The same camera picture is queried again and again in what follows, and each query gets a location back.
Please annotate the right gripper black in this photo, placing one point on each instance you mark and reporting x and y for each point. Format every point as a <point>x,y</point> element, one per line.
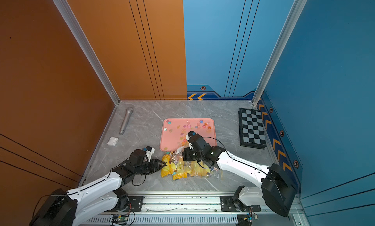
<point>186,156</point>

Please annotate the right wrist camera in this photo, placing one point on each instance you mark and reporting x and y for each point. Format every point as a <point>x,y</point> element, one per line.
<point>191,139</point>

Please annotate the pink plastic tray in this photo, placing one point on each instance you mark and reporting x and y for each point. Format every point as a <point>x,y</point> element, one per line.
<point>175,130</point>

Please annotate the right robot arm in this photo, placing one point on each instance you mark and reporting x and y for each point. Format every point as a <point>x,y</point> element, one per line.
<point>272,185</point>

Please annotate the yellow duck ziploc bag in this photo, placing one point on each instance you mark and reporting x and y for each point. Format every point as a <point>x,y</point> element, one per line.
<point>200,170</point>
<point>172,159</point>
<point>181,171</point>

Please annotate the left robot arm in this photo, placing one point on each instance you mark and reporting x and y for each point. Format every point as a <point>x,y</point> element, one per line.
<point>75,206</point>

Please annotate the black white chessboard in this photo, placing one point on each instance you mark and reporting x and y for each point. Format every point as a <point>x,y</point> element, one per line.
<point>251,129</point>

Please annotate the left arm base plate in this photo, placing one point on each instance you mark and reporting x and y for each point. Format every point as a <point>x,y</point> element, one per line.
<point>128,204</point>

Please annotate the right green circuit board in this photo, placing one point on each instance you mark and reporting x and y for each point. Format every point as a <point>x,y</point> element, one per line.
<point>244,220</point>

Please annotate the right aluminium corner post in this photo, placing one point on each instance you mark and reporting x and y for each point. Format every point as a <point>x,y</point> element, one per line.
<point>289,25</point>

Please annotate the left aluminium corner post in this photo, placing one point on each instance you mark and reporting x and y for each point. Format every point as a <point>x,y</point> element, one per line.
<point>81,38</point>

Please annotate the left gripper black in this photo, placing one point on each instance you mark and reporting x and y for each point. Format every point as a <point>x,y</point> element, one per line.
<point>156,166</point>

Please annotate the green circuit board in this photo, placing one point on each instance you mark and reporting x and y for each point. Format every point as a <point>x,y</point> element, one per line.
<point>119,220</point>
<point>244,220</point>

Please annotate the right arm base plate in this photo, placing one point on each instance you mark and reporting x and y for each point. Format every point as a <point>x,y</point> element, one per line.
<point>228,204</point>

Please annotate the left green circuit board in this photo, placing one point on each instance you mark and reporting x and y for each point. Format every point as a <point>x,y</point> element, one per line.
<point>119,220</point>

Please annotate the silver microphone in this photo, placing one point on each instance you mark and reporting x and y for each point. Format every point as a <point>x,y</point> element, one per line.
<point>126,119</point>

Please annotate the aluminium front rail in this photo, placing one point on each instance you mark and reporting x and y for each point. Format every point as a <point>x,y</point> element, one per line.
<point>185,202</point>

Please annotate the white earbuds case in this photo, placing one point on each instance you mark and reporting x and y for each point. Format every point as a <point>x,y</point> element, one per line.
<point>112,141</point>

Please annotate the aluminium corner post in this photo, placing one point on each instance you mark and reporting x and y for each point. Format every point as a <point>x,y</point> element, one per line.
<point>289,25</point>
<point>81,38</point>

